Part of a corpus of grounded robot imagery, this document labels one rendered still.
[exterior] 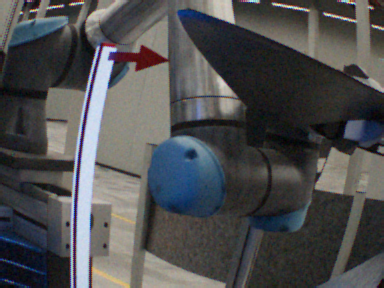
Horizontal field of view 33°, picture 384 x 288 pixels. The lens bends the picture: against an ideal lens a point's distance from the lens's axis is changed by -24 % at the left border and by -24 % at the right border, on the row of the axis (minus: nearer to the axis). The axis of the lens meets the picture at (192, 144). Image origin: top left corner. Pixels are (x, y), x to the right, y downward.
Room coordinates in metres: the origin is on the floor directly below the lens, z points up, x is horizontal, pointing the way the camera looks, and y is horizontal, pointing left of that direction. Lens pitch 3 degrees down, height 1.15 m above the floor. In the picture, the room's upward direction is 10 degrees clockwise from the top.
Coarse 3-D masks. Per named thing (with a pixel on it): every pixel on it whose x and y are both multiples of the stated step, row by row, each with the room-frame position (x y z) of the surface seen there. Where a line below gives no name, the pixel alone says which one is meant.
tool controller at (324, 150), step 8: (248, 112) 1.21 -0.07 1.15; (248, 120) 1.21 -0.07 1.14; (256, 120) 1.20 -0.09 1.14; (248, 128) 1.21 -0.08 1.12; (256, 128) 1.20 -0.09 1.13; (264, 128) 1.20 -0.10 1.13; (248, 136) 1.21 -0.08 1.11; (256, 136) 1.20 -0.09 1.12; (264, 136) 1.20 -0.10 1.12; (248, 144) 1.21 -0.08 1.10; (256, 144) 1.20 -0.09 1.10; (328, 144) 1.35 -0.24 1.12; (320, 152) 1.31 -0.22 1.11; (328, 152) 1.38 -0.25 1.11; (320, 160) 1.34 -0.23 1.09; (320, 168) 1.37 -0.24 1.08
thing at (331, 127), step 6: (312, 126) 0.81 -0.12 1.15; (318, 126) 0.81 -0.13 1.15; (324, 126) 0.75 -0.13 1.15; (330, 126) 0.73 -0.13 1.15; (336, 126) 0.71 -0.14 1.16; (318, 132) 0.81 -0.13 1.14; (324, 132) 0.81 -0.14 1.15; (330, 132) 0.73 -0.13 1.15; (336, 132) 0.71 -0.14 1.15; (330, 138) 0.74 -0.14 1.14; (378, 144) 0.72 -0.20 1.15; (366, 150) 0.74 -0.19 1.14; (372, 150) 0.72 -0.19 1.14; (378, 150) 0.72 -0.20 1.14
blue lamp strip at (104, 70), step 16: (112, 48) 0.66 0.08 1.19; (96, 80) 0.65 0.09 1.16; (96, 96) 0.65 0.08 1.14; (96, 112) 0.65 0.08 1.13; (96, 128) 0.66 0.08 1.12; (80, 176) 0.65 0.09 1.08; (80, 192) 0.65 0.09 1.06; (80, 208) 0.65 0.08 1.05; (80, 224) 0.65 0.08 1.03; (80, 240) 0.65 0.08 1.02; (80, 256) 0.65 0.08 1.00; (80, 272) 0.65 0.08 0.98
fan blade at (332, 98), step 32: (192, 32) 0.57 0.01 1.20; (224, 32) 0.54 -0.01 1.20; (224, 64) 0.63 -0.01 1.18; (256, 64) 0.60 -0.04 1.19; (288, 64) 0.56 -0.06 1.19; (320, 64) 0.51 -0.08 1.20; (256, 96) 0.67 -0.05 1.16; (288, 96) 0.65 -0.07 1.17; (320, 96) 0.62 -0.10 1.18; (352, 96) 0.58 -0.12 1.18; (288, 128) 0.71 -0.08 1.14
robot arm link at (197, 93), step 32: (192, 0) 0.84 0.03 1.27; (224, 0) 0.85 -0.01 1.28; (192, 64) 0.82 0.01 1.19; (192, 96) 0.81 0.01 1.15; (224, 96) 0.81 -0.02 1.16; (192, 128) 0.81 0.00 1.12; (224, 128) 0.81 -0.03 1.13; (160, 160) 0.80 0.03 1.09; (192, 160) 0.77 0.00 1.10; (224, 160) 0.80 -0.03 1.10; (256, 160) 0.83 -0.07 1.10; (160, 192) 0.80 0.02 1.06; (192, 192) 0.77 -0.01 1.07; (224, 192) 0.79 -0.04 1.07; (256, 192) 0.82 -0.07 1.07
